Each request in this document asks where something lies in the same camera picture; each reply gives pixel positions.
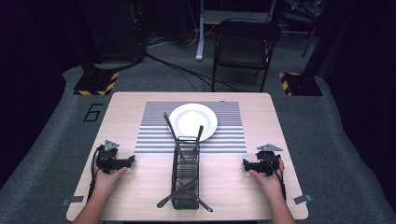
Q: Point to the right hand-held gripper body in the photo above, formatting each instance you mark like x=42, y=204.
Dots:
x=268, y=160

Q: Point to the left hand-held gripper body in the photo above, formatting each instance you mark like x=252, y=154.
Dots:
x=107, y=158

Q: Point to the person's left hand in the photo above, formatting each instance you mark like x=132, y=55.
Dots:
x=107, y=182

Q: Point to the person's right hand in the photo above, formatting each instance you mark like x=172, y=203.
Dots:
x=270, y=183

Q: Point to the striped woven placemat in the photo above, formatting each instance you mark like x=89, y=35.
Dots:
x=218, y=137

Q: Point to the grey tape strip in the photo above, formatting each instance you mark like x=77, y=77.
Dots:
x=72, y=200
x=302, y=199

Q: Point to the metal cutlery piece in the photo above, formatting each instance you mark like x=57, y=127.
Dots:
x=204, y=207
x=172, y=129

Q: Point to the white plate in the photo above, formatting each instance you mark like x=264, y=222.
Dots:
x=193, y=121

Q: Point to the stand base with hazard tape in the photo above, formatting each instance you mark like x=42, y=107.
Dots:
x=96, y=84
x=300, y=84

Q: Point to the black folding chair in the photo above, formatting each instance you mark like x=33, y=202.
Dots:
x=246, y=46

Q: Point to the black cabinet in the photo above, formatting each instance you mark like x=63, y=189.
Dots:
x=112, y=28

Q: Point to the white desk frame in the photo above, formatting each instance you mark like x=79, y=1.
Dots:
x=200, y=31

